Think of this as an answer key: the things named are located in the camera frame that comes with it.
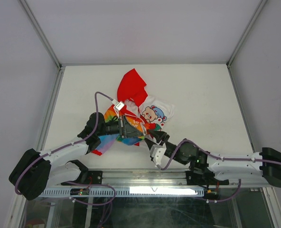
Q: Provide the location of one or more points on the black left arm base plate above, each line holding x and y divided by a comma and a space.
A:
86, 178

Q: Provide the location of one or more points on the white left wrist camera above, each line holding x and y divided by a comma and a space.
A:
118, 107

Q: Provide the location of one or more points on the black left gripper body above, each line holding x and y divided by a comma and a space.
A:
121, 127

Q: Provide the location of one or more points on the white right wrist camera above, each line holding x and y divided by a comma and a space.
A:
156, 154

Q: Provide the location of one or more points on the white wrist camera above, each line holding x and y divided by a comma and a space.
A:
118, 107
156, 154

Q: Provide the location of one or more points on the aluminium frame post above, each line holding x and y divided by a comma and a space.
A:
40, 33
258, 10

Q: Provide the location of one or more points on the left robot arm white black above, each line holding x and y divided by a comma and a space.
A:
37, 171

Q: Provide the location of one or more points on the left aluminium frame post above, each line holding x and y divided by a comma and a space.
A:
40, 33

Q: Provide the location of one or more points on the grey slotted cable duct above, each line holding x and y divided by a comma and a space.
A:
142, 191

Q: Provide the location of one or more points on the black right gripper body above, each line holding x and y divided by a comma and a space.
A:
169, 146

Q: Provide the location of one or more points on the red white rainbow kids jacket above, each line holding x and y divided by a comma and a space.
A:
141, 110

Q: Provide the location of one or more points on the right aluminium frame post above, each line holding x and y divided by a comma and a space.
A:
258, 10

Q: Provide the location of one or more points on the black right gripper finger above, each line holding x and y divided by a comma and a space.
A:
160, 136
152, 146

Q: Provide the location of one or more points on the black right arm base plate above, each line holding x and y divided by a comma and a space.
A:
203, 179

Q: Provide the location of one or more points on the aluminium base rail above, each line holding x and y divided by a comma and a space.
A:
143, 178

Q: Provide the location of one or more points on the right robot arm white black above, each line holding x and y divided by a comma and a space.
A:
206, 168

